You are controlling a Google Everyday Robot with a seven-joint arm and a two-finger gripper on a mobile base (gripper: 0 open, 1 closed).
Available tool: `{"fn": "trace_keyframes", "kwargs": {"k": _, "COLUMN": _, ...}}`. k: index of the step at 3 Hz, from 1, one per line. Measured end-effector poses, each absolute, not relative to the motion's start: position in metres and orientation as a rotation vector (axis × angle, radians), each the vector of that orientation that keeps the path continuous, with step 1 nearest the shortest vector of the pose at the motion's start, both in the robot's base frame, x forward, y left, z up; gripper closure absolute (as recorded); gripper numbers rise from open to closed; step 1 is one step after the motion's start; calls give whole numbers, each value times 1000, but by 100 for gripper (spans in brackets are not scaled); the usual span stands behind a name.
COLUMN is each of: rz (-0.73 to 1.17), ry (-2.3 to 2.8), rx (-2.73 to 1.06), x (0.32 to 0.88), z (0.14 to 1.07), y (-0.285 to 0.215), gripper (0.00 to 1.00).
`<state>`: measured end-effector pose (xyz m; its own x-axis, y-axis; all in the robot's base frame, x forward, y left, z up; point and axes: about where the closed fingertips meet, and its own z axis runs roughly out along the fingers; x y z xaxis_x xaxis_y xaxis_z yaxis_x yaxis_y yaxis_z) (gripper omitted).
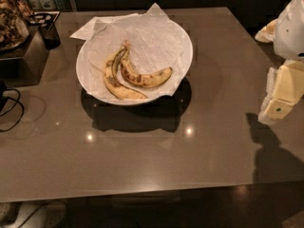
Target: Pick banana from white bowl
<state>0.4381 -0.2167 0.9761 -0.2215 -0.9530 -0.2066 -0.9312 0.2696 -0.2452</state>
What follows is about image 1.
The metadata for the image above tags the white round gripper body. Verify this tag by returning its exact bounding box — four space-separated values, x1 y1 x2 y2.
274 0 304 61

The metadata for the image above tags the cream flat gripper finger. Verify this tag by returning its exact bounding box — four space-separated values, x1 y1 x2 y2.
258 60 304 124

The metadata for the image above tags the spotted banana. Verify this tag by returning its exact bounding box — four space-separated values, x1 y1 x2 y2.
121 40 173 88
103 46 147 100

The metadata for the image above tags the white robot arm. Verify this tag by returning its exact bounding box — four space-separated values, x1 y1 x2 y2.
255 0 304 124

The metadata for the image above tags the white bowl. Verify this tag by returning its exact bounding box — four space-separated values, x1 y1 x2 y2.
73 14 193 105

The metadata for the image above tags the white paper sheet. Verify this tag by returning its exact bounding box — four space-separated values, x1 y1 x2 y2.
72 4 192 105

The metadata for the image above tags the dark cup with utensils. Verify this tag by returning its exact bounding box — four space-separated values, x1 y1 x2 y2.
29 12 61 49

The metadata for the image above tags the dark box stand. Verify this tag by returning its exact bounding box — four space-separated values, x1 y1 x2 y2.
0 27 49 87

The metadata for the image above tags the glass jar with snacks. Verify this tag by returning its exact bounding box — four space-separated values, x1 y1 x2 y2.
0 0 29 51

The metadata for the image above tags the white object under table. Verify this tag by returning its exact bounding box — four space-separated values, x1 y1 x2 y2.
0 201 67 228

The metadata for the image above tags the black cable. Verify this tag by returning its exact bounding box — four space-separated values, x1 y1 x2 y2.
0 81 26 133

